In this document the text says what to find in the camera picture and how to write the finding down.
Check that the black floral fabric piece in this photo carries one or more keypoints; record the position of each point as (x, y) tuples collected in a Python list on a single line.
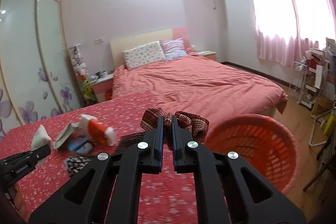
[(74, 164)]

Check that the grey white paper package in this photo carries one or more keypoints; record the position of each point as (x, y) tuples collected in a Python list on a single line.
[(64, 135)]

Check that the pink white nightstand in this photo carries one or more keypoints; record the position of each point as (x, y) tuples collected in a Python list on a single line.
[(103, 88), (208, 54)]

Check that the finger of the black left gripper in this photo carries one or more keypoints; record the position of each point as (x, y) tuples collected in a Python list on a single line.
[(16, 167)]

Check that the pink window curtain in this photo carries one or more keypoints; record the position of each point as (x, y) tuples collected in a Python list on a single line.
[(286, 29)]

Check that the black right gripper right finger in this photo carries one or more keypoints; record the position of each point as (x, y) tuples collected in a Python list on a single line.
[(228, 188)]

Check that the pink white right nightstand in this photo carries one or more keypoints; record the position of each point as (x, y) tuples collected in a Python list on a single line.
[(208, 54)]

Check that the pink bed duvet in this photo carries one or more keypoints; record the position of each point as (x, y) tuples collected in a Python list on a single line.
[(201, 86)]

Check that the red white tissue pack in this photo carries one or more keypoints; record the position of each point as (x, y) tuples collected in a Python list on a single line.
[(96, 131)]

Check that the black foam fruit net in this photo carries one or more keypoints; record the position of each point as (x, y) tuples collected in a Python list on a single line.
[(127, 141)]

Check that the red striped woven cloth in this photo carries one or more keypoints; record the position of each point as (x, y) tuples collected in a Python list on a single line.
[(195, 124)]

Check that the person's left hand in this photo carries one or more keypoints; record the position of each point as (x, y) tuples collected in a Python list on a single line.
[(20, 204)]

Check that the wall power socket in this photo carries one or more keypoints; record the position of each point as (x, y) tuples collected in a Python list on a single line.
[(98, 41)]

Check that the white floral pillow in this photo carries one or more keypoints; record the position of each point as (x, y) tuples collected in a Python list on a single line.
[(143, 55)]

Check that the pink striped pillow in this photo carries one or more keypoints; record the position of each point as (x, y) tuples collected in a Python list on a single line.
[(173, 49)]

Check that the hanging plush toy organizer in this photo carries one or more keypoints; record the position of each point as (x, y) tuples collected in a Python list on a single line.
[(81, 74)]

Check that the glass floral wardrobe doors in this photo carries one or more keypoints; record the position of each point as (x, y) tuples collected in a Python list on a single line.
[(36, 79)]

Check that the pink white left nightstand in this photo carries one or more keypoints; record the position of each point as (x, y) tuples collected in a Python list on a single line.
[(103, 88)]

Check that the white mug on nightstand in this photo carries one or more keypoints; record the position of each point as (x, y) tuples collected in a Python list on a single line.
[(102, 74)]

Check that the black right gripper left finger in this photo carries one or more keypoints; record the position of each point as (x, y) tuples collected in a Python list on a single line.
[(107, 189)]

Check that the blue white wipes packet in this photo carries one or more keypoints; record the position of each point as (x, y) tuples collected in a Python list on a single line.
[(80, 144)]

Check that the white wire rack cart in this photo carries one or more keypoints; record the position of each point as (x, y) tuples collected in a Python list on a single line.
[(298, 81)]

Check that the white tissue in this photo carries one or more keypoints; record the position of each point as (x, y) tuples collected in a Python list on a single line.
[(40, 138)]

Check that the cluttered white shelf unit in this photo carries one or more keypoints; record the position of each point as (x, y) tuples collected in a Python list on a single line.
[(318, 85)]

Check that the beige pink headboard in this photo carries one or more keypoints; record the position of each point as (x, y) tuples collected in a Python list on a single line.
[(121, 44)]

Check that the orange plastic laundry basket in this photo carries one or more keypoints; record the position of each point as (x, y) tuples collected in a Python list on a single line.
[(265, 143)]

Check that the dark wooden chair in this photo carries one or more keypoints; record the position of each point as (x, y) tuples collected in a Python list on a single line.
[(326, 157)]

